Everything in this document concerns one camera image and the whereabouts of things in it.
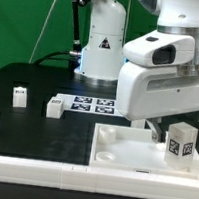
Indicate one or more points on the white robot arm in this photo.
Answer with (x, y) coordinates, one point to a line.
(102, 58)

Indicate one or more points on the white square table top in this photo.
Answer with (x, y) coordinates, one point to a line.
(133, 149)

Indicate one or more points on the white U-shaped fence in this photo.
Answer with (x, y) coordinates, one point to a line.
(96, 179)

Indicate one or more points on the black camera stand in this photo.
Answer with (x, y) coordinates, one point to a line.
(75, 53)

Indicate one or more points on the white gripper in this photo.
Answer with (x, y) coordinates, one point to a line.
(154, 92)

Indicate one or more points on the white marker plate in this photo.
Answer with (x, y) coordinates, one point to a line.
(90, 105)

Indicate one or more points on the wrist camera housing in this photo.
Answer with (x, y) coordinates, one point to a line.
(160, 49)

